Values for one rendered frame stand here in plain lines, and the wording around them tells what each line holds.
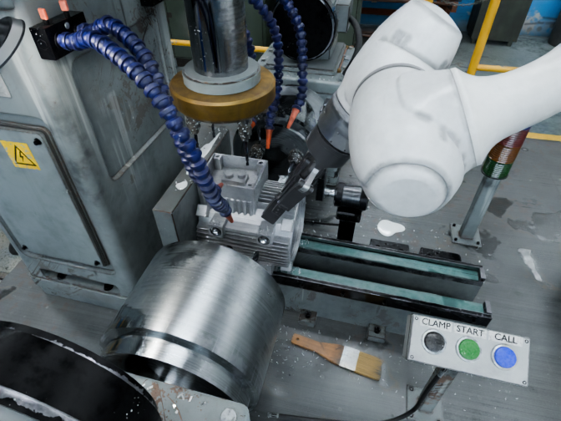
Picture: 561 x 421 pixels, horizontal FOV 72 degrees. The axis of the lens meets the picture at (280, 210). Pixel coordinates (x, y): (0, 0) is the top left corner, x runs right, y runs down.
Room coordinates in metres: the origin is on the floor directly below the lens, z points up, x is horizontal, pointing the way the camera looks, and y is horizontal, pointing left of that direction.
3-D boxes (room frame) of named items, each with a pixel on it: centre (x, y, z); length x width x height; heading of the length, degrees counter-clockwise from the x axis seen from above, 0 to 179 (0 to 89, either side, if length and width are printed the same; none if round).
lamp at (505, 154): (0.78, -0.54, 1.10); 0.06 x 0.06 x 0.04
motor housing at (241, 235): (0.62, 0.06, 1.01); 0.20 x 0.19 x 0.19; 76
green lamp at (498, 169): (0.78, -0.54, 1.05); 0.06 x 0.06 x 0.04
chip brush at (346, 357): (0.42, -0.12, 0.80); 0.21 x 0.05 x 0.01; 68
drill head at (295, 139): (0.95, -0.02, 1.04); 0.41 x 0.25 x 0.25; 166
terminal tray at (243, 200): (0.63, 0.10, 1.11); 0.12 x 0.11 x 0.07; 76
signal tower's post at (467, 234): (0.78, -0.54, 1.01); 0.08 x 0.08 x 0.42; 76
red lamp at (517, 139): (0.78, -0.54, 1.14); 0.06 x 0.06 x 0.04
